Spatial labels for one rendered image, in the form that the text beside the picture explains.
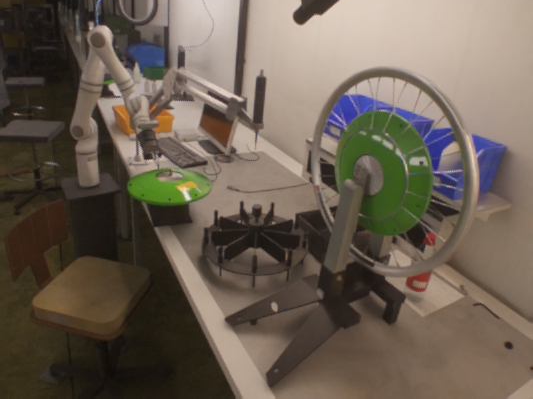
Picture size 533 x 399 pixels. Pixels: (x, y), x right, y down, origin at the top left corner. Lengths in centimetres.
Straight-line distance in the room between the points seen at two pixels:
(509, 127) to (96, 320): 156
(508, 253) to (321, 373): 77
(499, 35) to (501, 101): 21
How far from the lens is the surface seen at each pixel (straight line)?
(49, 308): 171
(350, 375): 107
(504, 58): 146
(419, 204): 92
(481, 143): 147
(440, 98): 87
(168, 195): 142
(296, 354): 102
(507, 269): 152
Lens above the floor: 170
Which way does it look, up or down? 23 degrees down
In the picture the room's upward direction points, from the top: 6 degrees clockwise
